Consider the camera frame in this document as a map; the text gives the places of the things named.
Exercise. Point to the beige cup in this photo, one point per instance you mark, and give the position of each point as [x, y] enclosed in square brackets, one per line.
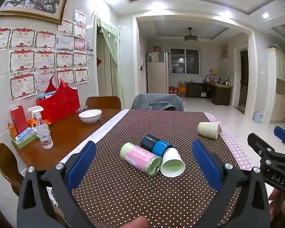
[208, 130]

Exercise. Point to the blue and white packet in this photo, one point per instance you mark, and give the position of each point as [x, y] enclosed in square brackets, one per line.
[25, 134]

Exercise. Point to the red box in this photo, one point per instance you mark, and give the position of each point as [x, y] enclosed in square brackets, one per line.
[19, 120]

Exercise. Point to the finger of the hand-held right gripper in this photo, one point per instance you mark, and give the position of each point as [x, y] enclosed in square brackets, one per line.
[283, 134]
[257, 143]

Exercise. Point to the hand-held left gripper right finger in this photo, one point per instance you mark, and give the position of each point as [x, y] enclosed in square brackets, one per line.
[206, 166]

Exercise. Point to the clear spray bottle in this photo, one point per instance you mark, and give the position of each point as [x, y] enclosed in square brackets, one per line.
[44, 130]

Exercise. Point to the pink and green cup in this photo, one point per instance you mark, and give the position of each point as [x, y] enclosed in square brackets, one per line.
[141, 158]

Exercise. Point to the grey jacket on chair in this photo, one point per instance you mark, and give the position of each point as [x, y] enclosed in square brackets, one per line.
[156, 102]

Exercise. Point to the red tote bag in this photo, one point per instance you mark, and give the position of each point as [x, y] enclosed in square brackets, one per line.
[59, 106]

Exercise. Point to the window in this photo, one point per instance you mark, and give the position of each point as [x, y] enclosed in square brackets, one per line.
[185, 61]

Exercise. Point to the dark wooden desk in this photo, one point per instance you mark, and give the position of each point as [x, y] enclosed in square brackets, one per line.
[210, 91]

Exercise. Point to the white bowl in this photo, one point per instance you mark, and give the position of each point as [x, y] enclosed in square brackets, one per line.
[90, 116]

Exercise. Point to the framed blossom painting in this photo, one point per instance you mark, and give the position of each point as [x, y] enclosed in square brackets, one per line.
[35, 1]

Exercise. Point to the small framed picture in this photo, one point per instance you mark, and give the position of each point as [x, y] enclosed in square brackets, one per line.
[224, 50]

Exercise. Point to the white refrigerator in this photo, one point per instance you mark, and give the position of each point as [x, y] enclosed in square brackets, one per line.
[157, 73]

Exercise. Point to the light blue trash bin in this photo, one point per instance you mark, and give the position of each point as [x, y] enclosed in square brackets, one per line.
[258, 117]

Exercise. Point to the green door curtain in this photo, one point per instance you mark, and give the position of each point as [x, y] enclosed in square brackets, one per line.
[111, 52]

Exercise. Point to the green tray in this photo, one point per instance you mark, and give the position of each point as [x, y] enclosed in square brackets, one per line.
[23, 140]

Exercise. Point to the ceiling lamp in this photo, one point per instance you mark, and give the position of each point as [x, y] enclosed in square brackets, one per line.
[190, 37]

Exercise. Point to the blue and black cup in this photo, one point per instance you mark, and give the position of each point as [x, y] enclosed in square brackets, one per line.
[155, 144]

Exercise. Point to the wooden chair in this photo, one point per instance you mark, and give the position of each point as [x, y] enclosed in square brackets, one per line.
[103, 102]
[8, 168]

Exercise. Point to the pink checkered cloth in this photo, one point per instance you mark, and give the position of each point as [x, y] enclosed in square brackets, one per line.
[230, 142]

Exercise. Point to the cream wall cabinets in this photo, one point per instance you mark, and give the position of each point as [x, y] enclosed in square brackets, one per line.
[283, 83]

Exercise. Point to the person's right hand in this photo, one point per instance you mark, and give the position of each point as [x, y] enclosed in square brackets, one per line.
[279, 209]

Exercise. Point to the orange bottle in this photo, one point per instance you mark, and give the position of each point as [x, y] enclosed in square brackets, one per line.
[12, 129]

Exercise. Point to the wall of award certificates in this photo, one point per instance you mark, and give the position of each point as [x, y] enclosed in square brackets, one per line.
[38, 59]

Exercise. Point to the white cup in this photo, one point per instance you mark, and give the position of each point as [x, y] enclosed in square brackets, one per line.
[172, 162]

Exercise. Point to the brown polka dot tablecloth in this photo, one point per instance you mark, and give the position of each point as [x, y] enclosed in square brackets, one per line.
[137, 194]

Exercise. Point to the person's left hand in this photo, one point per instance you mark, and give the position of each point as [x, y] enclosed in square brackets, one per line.
[133, 222]

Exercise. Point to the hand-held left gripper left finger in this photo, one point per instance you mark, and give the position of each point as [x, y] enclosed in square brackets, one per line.
[82, 163]

